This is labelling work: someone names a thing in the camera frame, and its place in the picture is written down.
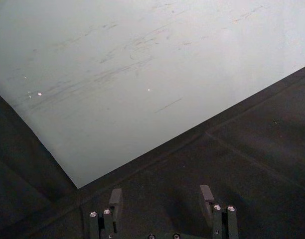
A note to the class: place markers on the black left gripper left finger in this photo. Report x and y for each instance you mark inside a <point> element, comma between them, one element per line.
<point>110,219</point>

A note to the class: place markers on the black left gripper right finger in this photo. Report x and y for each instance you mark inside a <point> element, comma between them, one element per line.
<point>217,219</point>

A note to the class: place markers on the black table cloth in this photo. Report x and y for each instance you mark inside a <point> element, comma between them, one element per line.
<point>217,174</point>

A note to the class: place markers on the plain pale wall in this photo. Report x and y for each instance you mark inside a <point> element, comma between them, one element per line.
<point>132,74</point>

